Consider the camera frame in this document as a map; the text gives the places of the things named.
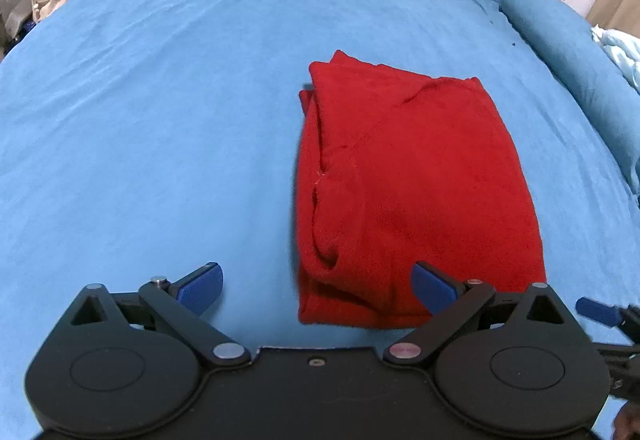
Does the red knit garment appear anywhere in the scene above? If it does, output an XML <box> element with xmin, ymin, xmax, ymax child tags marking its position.
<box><xmin>295</xmin><ymin>52</ymin><xmax>546</xmax><ymax>328</ymax></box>

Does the blue bed sheet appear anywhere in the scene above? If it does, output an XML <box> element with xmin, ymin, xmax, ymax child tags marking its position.
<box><xmin>1</xmin><ymin>0</ymin><xmax>639</xmax><ymax>439</ymax></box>

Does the light blue quilt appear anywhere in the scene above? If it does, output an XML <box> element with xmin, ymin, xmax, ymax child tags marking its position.
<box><xmin>591</xmin><ymin>25</ymin><xmax>640</xmax><ymax>92</ymax></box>

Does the dark blue rolled duvet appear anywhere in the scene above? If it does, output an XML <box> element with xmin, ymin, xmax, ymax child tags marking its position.
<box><xmin>500</xmin><ymin>0</ymin><xmax>639</xmax><ymax>194</ymax></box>

